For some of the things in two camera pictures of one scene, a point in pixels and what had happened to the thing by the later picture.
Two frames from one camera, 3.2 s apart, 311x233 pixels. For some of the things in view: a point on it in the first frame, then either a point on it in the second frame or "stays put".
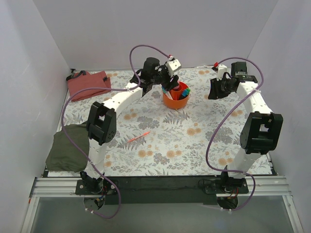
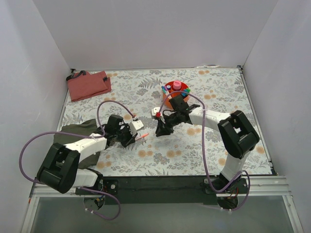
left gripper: [168, 79] to [127, 136]
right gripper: [215, 88] to [166, 122]
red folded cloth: [81, 81] stays put
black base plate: [161, 190] stays put
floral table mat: [203, 138] stays put
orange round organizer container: [175, 103] stays put
